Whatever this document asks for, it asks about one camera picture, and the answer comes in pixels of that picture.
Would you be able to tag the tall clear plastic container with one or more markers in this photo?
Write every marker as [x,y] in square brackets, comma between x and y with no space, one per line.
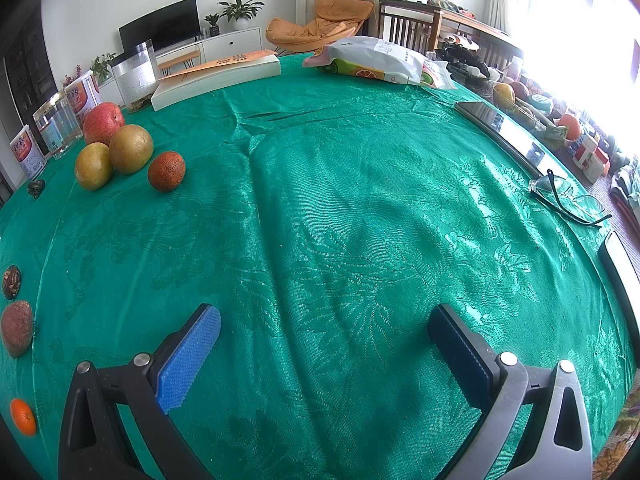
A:
[132,77]

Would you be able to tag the wooden bench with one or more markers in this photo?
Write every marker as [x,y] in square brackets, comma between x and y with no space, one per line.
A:
[435,25]

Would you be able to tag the dark display cabinet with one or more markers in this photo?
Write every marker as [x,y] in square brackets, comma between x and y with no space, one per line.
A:
[22,75]

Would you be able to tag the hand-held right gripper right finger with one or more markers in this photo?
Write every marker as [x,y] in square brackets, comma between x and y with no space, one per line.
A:
[460,350]

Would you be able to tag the orange lounge chair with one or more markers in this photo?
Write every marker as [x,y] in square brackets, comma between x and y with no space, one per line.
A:
[320,22]

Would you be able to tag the clear glass jar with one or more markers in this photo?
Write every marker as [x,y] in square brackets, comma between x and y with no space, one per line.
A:
[57,125]

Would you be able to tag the wooden hairpin leg stool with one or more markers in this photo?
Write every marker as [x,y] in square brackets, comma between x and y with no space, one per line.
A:
[176,59]

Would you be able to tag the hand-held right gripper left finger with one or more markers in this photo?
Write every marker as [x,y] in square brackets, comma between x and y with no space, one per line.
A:
[187,360]

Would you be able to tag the red apple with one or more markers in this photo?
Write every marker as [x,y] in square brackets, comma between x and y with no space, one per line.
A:
[102,122]

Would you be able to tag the black phone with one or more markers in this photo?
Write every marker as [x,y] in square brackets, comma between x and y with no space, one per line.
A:
[620,270]

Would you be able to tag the green potted plant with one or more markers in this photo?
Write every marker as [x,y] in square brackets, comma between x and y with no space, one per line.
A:
[102,66]

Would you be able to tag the yellow-green pear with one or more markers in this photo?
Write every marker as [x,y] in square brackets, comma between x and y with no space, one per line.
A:
[93,166]
[131,149]

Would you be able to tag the small dark ornament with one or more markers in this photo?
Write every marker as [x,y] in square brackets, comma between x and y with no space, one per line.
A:
[36,187]

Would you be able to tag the eyeglasses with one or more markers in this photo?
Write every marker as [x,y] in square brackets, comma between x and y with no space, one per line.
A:
[565,195]

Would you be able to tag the white plastic bag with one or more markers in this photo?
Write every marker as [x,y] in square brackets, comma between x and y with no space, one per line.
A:
[370,50]

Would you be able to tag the red and white carton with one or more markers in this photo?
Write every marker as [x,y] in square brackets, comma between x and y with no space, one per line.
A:
[590,156]

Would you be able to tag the leafy plant white pot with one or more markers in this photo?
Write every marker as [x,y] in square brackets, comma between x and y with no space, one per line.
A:
[240,10]

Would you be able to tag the speckled red orange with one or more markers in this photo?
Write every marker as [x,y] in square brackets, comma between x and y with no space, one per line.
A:
[166,171]

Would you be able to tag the black tablet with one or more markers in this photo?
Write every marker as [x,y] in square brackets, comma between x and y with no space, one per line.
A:
[505,127]

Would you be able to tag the reddish brown fruit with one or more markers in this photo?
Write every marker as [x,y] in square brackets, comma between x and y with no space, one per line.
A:
[16,327]

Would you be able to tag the wicker fruit basket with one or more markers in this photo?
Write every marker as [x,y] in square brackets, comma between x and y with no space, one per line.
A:
[530,110]

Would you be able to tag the small potted plant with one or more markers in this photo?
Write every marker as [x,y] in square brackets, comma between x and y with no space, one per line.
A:
[212,24]

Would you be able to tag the black television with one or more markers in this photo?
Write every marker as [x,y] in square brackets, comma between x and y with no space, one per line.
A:
[160,30]

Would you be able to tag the small orange tangerine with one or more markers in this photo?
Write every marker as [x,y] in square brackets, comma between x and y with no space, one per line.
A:
[23,416]

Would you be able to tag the white television cabinet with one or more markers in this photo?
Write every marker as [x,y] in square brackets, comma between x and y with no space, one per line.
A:
[240,40]

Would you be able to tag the dark brown round fruit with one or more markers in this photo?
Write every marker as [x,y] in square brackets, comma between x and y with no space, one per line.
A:
[11,282]

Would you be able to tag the thick book orange cover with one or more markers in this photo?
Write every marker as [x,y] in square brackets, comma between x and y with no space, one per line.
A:
[215,77]

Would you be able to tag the fruit print snack bag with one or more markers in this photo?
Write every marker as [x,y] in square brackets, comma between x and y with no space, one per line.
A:
[370,74]

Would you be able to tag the red flower bouquet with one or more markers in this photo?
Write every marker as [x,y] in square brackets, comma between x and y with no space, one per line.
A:
[75,74]

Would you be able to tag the red and white can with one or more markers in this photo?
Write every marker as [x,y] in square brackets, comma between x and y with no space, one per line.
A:
[82,92]
[27,155]

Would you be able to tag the black bag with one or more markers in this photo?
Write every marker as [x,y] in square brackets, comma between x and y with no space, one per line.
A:
[465,60]

